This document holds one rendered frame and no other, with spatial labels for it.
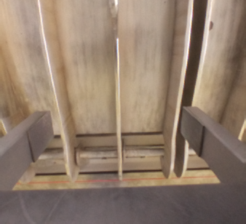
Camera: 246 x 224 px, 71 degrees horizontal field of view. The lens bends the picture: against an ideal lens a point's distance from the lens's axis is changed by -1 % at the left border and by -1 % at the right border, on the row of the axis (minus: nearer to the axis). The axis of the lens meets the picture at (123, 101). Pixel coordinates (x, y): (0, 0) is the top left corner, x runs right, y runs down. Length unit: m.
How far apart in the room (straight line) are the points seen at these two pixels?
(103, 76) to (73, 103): 0.07
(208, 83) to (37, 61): 0.26
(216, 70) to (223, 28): 0.06
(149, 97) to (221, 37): 0.13
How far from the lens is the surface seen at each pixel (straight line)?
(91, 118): 0.30
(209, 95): 0.31
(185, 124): 0.16
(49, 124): 0.17
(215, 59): 0.29
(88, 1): 0.26
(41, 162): 0.39
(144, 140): 0.35
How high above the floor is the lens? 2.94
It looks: 72 degrees down
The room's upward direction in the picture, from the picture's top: 175 degrees clockwise
